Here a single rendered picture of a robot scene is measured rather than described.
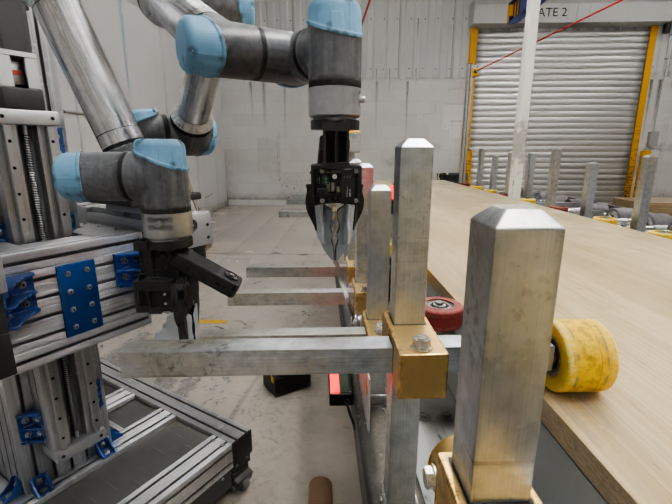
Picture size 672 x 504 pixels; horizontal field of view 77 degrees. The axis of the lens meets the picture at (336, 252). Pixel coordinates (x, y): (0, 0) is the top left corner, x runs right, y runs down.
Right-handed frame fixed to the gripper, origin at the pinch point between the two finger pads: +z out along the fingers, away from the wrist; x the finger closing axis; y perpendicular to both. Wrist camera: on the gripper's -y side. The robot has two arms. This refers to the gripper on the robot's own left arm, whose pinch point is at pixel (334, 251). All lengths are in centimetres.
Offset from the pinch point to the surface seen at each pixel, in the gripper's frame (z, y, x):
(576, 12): -245, -731, 448
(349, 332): 14.5, -0.6, 2.6
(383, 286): 7.3, -3.6, 8.7
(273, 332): 14.5, -1.0, -10.4
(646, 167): -9, -84, 115
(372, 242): -0.5, -3.6, 6.6
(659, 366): 10.5, 19.6, 40.2
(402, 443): 19.4, 21.3, 7.6
